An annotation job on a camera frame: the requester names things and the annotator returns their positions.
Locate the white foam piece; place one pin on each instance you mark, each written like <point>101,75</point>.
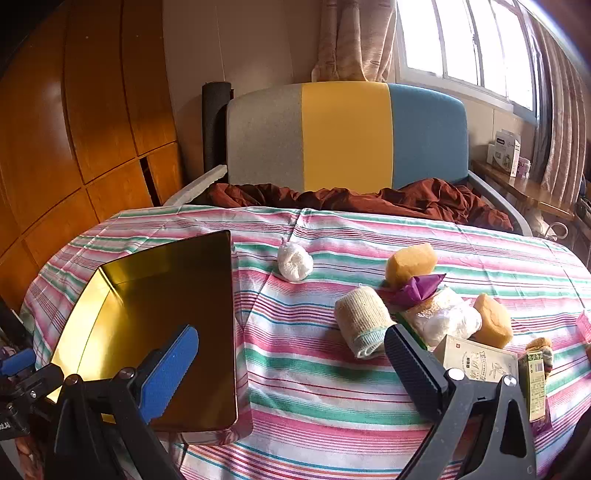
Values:
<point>194,187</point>

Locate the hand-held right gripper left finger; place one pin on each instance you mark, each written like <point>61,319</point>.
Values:
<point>171,369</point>

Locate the small purple jar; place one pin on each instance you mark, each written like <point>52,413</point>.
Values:
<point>524,167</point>

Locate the wooden side table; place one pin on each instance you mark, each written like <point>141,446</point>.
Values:
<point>521,189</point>

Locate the white towel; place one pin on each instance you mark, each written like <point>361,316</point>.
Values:
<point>362,323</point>

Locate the tiger plush toy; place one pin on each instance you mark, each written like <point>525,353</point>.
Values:
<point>542,346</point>

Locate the black rolled mat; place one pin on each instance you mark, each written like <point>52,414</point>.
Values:
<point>214,124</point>

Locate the purple snack packet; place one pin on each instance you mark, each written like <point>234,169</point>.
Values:
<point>415,288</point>
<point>585,325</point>

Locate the window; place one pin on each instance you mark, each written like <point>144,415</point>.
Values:
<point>461,41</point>

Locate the slim green cardboard box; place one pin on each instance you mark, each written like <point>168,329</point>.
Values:
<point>533,392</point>

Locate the cream cardboard box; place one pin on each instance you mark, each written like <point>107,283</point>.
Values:
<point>480,362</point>

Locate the wooden wardrobe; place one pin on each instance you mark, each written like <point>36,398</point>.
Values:
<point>83,115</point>

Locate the grey yellow blue headboard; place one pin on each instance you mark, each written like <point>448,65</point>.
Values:
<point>346,138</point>

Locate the white plastic-wrapped ball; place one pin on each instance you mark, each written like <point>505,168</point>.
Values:
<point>461,323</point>
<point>295,263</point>

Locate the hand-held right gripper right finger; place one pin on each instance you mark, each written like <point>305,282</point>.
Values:
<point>413,369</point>

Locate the green-edged cracker packet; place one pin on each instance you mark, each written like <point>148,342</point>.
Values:
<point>411,330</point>

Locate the grey bed rail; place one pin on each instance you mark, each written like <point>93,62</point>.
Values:
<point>503,201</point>

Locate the white appliance carton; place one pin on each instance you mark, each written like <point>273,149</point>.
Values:
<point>503,152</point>

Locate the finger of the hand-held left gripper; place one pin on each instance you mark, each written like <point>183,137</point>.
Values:
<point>16,362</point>

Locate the maroon quilt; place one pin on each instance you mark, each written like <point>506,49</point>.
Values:
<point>415,201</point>

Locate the beige patterned curtain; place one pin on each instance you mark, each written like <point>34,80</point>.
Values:
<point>355,41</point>
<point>563,115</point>

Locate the striped pink green blanket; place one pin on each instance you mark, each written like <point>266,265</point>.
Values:
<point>300,369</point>

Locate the gold metal tin box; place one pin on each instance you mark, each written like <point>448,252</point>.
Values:
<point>152,295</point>

